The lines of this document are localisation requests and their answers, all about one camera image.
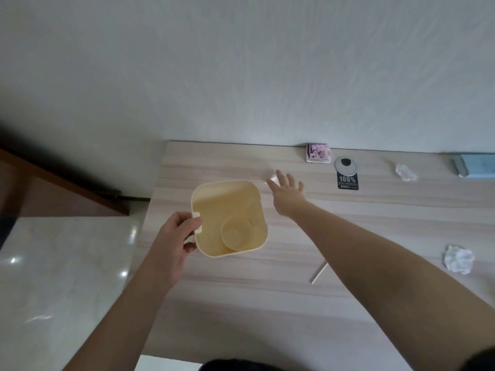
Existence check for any person's left forearm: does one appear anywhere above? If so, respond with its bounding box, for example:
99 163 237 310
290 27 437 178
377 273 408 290
62 263 177 371

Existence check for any person's left hand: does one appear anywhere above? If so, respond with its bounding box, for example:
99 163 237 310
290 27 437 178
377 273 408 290
144 210 202 287

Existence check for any person's right forearm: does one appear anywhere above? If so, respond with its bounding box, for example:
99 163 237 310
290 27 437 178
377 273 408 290
279 201 495 371

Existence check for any large crumpled white tissue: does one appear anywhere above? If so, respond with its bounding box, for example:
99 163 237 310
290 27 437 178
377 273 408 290
443 244 476 275

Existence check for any black and white tag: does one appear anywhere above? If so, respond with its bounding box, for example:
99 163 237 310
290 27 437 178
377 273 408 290
334 157 360 190

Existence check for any yellow plastic bin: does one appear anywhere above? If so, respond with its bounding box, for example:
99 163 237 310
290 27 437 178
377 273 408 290
191 180 269 259

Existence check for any small crumpled white tissue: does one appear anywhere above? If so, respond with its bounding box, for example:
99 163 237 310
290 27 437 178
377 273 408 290
394 163 419 182

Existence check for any white stick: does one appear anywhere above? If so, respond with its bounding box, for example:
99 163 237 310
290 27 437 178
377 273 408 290
309 263 328 284

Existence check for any clear round plastic cup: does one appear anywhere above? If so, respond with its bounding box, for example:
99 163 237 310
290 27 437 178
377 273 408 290
221 215 257 251

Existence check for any brown wooden door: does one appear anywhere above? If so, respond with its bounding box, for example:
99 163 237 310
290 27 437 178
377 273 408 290
0 148 129 217

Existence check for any person's dark clothing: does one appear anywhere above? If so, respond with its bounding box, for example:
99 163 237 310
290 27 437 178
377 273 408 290
201 358 287 371

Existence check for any blue box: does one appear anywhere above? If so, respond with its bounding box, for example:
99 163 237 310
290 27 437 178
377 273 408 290
450 152 495 179

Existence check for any person's right hand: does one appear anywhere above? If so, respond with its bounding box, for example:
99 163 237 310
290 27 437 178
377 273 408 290
266 171 309 218

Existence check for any pink printed packet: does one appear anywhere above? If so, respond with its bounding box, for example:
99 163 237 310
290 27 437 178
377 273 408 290
306 143 332 164

